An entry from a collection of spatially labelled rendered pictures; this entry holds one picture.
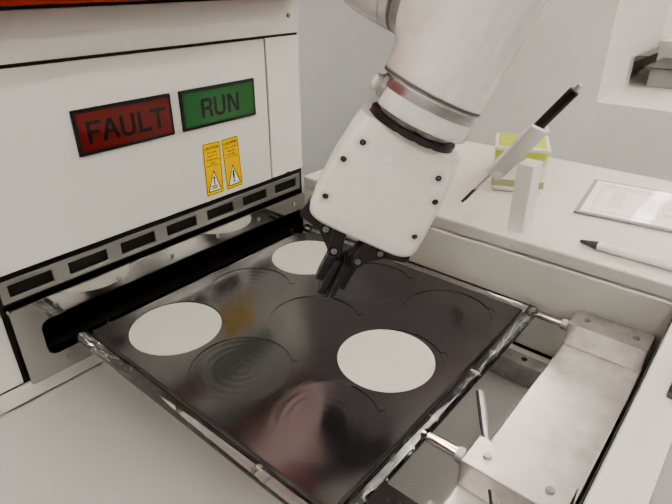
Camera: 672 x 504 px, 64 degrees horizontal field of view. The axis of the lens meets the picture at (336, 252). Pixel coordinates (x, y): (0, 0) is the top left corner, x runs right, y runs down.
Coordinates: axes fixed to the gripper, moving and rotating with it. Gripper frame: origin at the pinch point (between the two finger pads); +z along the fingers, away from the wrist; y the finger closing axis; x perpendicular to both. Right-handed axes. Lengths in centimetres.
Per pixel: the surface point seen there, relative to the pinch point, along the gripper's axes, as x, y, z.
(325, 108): 266, -3, 50
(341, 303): 10.1, 4.3, 9.0
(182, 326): 4.2, -11.5, 16.2
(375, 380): -3.4, 7.9, 7.2
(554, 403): -3.1, 24.4, 1.8
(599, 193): 30.5, 33.7, -12.2
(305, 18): 254, -31, 10
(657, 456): -16.5, 22.4, -6.0
